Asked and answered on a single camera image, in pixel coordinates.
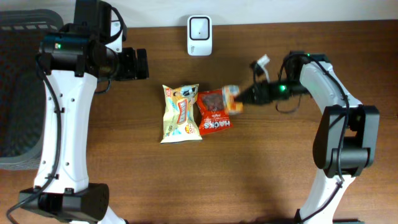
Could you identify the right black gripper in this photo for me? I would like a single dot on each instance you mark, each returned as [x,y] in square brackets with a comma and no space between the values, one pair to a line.
[263,94]

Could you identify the orange tissue pack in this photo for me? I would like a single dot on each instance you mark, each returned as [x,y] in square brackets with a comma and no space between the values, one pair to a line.
[231,106]

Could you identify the red Hacks candy bag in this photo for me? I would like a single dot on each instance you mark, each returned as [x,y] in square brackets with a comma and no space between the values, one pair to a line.
[213,115]

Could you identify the yellow chips bag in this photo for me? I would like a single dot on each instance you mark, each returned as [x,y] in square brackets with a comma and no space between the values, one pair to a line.
[178,120]

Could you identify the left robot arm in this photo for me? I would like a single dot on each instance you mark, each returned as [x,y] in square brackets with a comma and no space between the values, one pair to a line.
[71,62]

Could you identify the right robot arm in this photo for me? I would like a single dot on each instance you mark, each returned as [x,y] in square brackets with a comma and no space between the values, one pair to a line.
[345,142]

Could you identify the white barcode scanner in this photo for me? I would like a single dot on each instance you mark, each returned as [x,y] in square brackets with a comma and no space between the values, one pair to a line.
[199,35]

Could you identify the grey plastic mesh basket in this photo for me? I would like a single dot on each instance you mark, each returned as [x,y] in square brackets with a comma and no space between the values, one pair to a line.
[22,92]

